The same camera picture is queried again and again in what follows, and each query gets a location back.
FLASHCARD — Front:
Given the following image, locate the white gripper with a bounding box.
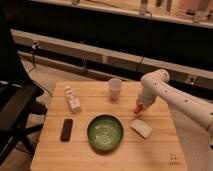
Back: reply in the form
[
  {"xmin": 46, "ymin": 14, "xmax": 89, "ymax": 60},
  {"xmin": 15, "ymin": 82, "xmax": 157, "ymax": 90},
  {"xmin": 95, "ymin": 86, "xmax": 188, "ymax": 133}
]
[{"xmin": 136, "ymin": 88, "xmax": 156, "ymax": 110}]

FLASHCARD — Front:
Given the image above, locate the orange red pepper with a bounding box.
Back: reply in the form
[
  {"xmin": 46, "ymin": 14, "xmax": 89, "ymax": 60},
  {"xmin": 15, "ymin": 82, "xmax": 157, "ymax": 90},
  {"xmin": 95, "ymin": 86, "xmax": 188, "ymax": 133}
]
[{"xmin": 133, "ymin": 105, "xmax": 143, "ymax": 114}]

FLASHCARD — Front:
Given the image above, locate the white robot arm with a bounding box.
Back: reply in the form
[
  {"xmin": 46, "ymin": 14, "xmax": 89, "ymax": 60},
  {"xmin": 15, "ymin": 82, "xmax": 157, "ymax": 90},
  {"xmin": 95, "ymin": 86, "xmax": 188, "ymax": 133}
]
[{"xmin": 136, "ymin": 69, "xmax": 213, "ymax": 146}]

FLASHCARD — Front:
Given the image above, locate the white sponge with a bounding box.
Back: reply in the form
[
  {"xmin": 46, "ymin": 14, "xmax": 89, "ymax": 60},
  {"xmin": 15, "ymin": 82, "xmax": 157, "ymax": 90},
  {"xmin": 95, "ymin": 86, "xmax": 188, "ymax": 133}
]
[{"xmin": 131, "ymin": 119, "xmax": 152, "ymax": 139}]

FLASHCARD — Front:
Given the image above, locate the white paper cup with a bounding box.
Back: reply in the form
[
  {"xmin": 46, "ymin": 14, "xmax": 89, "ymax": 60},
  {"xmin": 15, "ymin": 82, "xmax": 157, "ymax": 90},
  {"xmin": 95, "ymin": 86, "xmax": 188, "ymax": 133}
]
[{"xmin": 108, "ymin": 78, "xmax": 122, "ymax": 100}]

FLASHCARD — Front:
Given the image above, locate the green ceramic bowl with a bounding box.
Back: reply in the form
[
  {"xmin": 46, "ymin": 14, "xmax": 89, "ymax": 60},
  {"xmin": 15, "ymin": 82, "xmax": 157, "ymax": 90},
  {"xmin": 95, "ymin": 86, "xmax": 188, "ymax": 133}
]
[{"xmin": 87, "ymin": 114, "xmax": 124, "ymax": 152}]

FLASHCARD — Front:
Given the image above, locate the wooden table board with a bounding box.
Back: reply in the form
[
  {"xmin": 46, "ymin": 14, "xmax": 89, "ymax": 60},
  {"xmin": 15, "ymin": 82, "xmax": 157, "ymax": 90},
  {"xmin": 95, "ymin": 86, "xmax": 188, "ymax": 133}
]
[{"xmin": 30, "ymin": 81, "xmax": 188, "ymax": 171}]

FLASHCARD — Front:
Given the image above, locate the white plastic bottle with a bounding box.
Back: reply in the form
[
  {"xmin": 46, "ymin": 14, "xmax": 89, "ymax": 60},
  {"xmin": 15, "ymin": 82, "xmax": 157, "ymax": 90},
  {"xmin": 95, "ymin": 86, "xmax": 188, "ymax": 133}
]
[{"xmin": 65, "ymin": 86, "xmax": 81, "ymax": 114}]

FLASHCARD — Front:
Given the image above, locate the black rectangular block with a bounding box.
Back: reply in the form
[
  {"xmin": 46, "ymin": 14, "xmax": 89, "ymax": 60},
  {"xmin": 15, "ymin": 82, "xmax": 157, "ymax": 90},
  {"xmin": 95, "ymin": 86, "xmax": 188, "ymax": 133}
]
[{"xmin": 60, "ymin": 119, "xmax": 73, "ymax": 142}]

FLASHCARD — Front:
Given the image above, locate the black office chair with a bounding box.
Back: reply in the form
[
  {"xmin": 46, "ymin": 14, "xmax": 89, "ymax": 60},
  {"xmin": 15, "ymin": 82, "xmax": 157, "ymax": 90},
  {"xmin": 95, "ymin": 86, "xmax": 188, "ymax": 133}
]
[{"xmin": 0, "ymin": 7, "xmax": 47, "ymax": 166}]

